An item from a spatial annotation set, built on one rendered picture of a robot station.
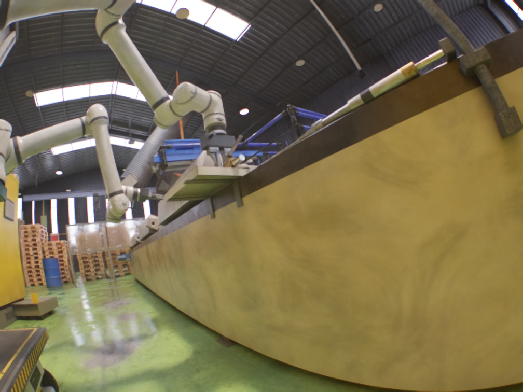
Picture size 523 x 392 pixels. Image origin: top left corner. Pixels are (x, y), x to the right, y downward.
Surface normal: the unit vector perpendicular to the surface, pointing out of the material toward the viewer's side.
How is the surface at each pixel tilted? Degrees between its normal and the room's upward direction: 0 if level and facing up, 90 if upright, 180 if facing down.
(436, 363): 90
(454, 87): 90
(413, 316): 90
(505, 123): 90
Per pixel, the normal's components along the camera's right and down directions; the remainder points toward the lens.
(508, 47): -0.75, 0.06
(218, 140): 0.62, -0.28
